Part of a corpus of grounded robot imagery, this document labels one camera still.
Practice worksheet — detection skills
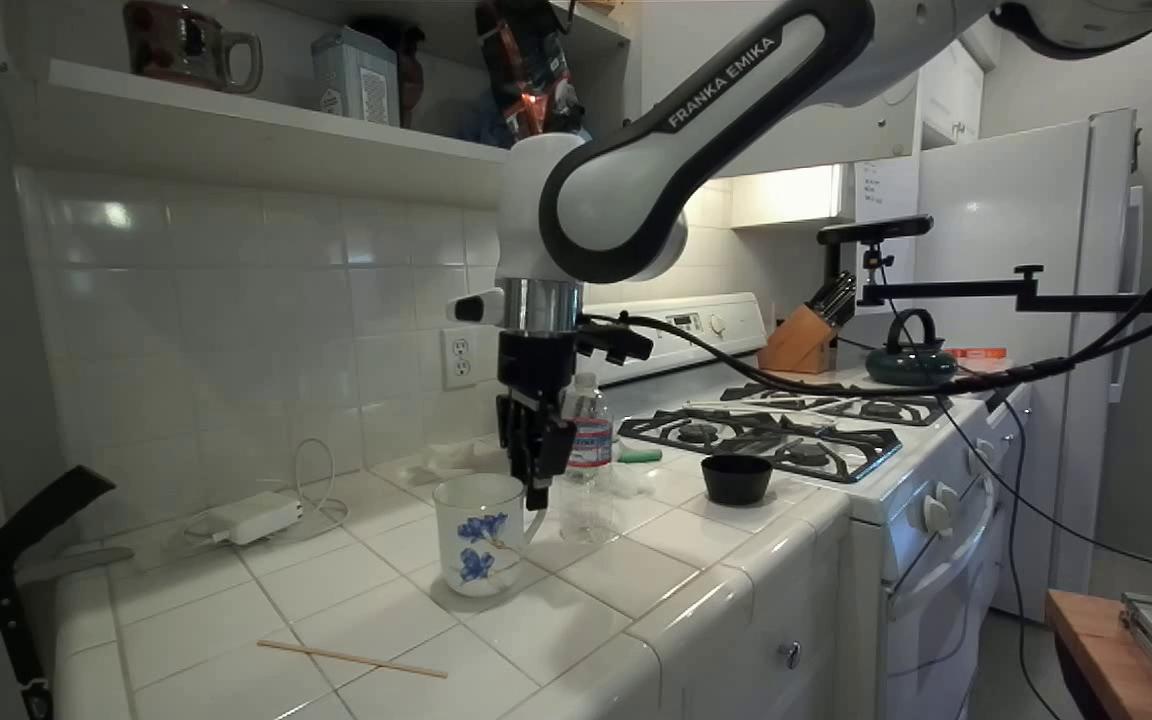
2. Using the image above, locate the white refrigerator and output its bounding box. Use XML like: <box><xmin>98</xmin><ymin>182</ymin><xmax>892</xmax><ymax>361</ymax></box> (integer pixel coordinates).
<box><xmin>851</xmin><ymin>106</ymin><xmax>1150</xmax><ymax>632</ymax></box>

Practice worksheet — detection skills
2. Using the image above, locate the white wall shelf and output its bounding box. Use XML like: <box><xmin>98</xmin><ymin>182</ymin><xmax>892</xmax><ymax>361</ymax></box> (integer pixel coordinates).
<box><xmin>39</xmin><ymin>55</ymin><xmax>529</xmax><ymax>210</ymax></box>

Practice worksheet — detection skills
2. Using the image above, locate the white adapter cable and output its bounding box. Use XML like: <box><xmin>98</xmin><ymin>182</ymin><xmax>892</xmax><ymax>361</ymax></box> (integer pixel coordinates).
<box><xmin>283</xmin><ymin>437</ymin><xmax>355</xmax><ymax>529</ymax></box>

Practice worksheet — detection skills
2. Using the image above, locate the dark vase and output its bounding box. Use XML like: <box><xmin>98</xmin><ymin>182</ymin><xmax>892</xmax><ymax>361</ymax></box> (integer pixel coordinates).
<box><xmin>350</xmin><ymin>12</ymin><xmax>432</xmax><ymax>131</ymax></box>

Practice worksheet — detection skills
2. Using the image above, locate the white wall outlet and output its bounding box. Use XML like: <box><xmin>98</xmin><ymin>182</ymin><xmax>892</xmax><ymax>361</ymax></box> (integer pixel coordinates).
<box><xmin>436</xmin><ymin>325</ymin><xmax>483</xmax><ymax>395</ymax></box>

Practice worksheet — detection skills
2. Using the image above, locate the wooden chopstick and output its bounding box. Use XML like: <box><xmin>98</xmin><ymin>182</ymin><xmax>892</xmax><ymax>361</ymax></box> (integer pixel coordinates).
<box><xmin>254</xmin><ymin>637</ymin><xmax>451</xmax><ymax>684</ymax></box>

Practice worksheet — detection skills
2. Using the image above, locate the white mug with blue flowers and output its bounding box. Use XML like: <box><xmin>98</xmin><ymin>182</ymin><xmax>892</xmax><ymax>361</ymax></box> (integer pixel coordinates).
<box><xmin>432</xmin><ymin>472</ymin><xmax>544</xmax><ymax>598</ymax></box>

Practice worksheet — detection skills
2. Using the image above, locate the white gas stove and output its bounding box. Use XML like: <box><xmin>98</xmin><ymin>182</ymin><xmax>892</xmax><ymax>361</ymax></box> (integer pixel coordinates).
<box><xmin>582</xmin><ymin>291</ymin><xmax>1039</xmax><ymax>720</ymax></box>

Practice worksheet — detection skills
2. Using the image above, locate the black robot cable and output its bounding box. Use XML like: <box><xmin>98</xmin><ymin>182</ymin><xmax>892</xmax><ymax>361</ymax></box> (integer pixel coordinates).
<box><xmin>582</xmin><ymin>194</ymin><xmax>1152</xmax><ymax>398</ymax></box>

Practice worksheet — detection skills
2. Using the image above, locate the black measuring cup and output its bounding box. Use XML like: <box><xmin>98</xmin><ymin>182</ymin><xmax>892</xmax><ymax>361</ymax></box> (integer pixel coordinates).
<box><xmin>697</xmin><ymin>449</ymin><xmax>781</xmax><ymax>507</ymax></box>

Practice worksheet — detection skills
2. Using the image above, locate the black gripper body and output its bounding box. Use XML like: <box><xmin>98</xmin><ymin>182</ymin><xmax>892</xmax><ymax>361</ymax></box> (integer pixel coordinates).
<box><xmin>495</xmin><ymin>332</ymin><xmax>582</xmax><ymax>444</ymax></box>

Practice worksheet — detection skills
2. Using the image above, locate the black hanging cable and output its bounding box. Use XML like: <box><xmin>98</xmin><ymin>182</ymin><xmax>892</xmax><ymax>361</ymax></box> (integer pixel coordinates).
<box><xmin>931</xmin><ymin>376</ymin><xmax>1152</xmax><ymax>575</ymax></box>

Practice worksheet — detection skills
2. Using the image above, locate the black camera stand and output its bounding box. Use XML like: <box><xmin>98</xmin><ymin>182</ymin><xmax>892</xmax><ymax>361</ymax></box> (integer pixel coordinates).
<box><xmin>0</xmin><ymin>459</ymin><xmax>121</xmax><ymax>720</ymax></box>

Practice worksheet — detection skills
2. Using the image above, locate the white counter cabinet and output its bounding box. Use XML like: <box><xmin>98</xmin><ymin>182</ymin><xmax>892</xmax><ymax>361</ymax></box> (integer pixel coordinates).
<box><xmin>508</xmin><ymin>510</ymin><xmax>871</xmax><ymax>720</ymax></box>

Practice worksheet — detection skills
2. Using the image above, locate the brown ceramic mug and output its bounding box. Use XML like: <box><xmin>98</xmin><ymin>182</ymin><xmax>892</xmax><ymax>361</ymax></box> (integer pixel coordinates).
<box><xmin>121</xmin><ymin>0</ymin><xmax>268</xmax><ymax>96</ymax></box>

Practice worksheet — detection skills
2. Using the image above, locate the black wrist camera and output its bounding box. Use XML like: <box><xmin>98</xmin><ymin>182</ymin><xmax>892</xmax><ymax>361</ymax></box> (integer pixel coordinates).
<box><xmin>451</xmin><ymin>291</ymin><xmax>658</xmax><ymax>367</ymax></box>

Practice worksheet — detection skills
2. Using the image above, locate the clear storage jar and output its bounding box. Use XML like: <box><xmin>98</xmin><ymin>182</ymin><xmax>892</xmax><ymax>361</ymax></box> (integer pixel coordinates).
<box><xmin>310</xmin><ymin>26</ymin><xmax>404</xmax><ymax>131</ymax></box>

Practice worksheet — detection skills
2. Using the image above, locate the black stove grate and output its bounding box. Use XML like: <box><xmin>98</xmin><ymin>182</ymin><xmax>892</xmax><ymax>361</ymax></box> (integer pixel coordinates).
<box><xmin>718</xmin><ymin>376</ymin><xmax>958</xmax><ymax>431</ymax></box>

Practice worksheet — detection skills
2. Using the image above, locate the white range hood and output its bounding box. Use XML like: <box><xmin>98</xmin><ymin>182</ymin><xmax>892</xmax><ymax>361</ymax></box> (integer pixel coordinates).
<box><xmin>725</xmin><ymin>161</ymin><xmax>857</xmax><ymax>233</ymax></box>

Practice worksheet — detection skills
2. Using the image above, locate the white wall cabinet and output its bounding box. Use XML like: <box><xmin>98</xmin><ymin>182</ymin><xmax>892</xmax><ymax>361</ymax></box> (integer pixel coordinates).
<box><xmin>720</xmin><ymin>22</ymin><xmax>992</xmax><ymax>182</ymax></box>

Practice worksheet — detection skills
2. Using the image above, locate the black kettle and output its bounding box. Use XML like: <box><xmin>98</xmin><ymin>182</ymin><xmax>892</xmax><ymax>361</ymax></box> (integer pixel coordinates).
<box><xmin>865</xmin><ymin>307</ymin><xmax>960</xmax><ymax>392</ymax></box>

